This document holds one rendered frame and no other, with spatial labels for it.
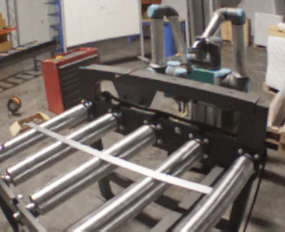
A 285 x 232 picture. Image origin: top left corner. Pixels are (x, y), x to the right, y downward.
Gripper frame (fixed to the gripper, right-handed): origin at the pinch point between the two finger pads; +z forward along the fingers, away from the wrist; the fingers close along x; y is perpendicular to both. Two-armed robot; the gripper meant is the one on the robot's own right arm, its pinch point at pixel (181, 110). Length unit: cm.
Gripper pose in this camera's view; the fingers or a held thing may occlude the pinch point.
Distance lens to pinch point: 221.6
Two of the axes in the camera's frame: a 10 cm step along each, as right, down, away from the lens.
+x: 7.7, 2.4, -5.9
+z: 0.6, 9.0, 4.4
